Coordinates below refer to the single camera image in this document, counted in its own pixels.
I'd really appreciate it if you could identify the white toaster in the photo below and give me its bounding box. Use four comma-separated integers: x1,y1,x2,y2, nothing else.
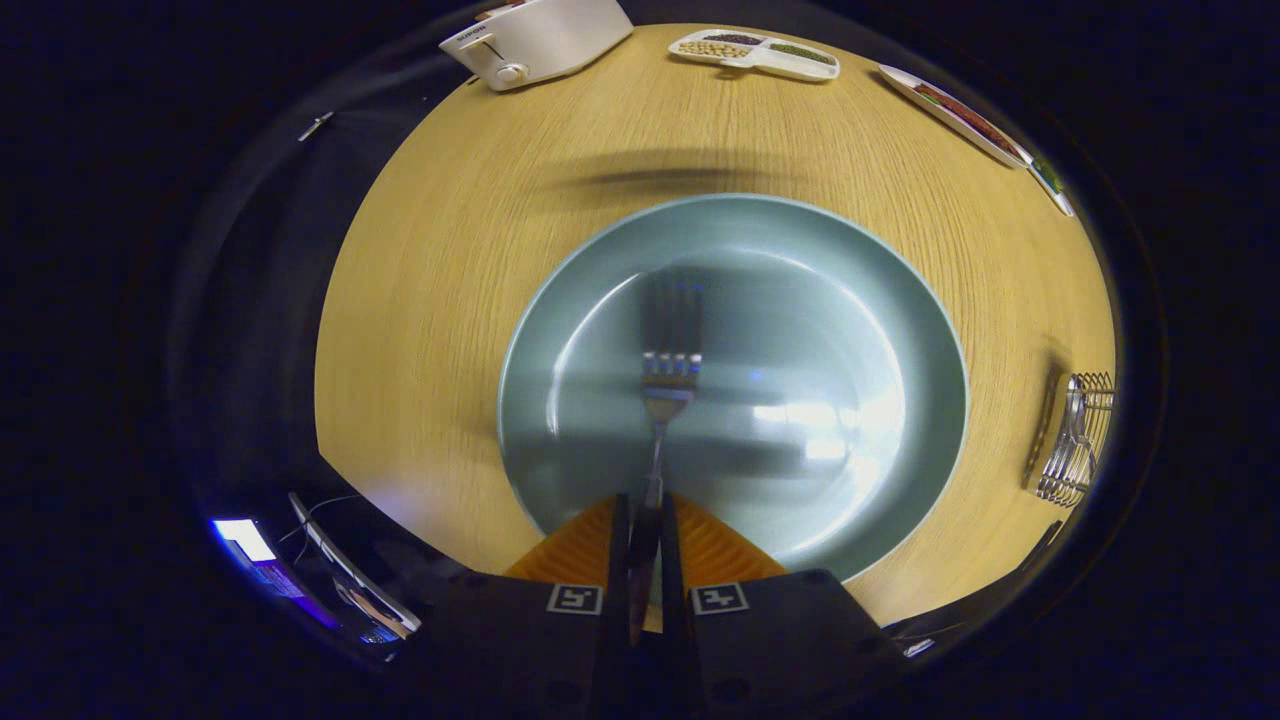
438,0,635,93

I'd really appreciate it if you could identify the metal fork with brown handle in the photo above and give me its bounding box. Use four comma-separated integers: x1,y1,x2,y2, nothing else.
628,350,704,646

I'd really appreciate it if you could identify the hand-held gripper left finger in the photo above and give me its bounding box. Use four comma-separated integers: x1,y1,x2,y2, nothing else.
430,492,633,711

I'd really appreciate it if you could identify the grey laptop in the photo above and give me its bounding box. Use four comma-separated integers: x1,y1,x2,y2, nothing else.
288,491,423,642

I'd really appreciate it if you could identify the white oval food plate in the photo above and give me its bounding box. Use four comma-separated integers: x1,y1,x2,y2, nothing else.
878,64,1033,170

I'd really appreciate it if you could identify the brown steak piece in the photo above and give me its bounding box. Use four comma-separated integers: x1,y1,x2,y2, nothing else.
915,83,1016,153

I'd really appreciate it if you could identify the glowing computer screen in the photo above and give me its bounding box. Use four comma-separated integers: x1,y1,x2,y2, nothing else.
212,517,341,631

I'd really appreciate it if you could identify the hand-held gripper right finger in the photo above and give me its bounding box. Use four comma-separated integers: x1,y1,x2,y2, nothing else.
660,492,906,709

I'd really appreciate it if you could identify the white divided dish with beans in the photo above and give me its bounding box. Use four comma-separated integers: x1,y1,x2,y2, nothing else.
668,29,842,83

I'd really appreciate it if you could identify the metal wire rack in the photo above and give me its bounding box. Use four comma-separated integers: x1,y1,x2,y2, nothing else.
1022,372,1116,508

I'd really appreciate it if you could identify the light green plate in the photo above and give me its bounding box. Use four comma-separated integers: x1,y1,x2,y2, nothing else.
497,193,970,584

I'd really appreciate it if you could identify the small white tray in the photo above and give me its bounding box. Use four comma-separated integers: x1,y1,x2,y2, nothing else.
1028,150,1076,217

